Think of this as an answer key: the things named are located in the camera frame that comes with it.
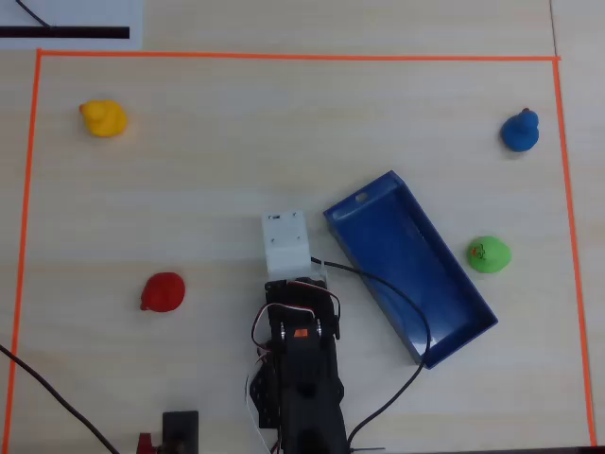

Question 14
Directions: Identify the black camera cable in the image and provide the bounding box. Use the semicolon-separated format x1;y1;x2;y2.
310;256;432;454

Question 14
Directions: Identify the small black red device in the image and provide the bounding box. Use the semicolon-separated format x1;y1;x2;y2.
162;410;200;454

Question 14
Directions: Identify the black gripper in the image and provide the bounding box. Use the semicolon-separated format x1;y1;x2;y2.
263;276;342;342

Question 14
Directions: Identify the yellow rubber duck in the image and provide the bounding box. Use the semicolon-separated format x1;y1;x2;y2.
78;98;129;138

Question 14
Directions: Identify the blue rectangular plastic box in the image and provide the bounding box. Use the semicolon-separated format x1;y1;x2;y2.
322;169;499;371

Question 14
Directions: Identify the white paper sheet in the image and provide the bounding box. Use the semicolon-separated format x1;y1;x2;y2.
0;0;144;51

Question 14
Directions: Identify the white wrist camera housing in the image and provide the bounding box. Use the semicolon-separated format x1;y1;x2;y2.
261;209;313;281

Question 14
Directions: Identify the red rubber duck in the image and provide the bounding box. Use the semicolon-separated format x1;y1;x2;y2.
139;271;186;314

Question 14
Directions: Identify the thin black cable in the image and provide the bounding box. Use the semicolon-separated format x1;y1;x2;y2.
15;0;54;28

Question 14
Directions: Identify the thick black cable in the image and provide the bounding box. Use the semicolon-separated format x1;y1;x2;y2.
0;343;120;454

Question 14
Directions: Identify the long orange tape strip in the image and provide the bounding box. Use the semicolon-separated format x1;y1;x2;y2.
36;48;562;63

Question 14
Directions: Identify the black strip on paper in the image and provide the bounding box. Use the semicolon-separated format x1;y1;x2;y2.
0;26;130;40

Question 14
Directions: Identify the blue rubber duck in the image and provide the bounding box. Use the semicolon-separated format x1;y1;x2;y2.
500;107;541;152

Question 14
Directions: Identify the green rubber duck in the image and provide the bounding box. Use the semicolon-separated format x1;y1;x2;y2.
467;235;513;274

